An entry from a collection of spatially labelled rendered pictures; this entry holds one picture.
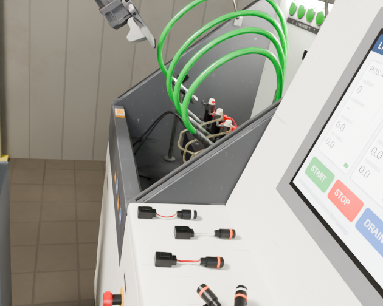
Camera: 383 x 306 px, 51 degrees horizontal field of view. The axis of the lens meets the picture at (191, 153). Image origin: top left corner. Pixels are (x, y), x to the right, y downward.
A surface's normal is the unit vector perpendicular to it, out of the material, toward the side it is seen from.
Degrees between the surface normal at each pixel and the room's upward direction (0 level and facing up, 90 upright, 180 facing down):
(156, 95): 90
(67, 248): 0
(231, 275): 0
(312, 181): 76
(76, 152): 90
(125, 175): 0
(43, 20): 90
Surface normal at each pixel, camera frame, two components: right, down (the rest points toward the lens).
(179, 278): 0.18, -0.89
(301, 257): -0.89, -0.27
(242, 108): 0.22, 0.46
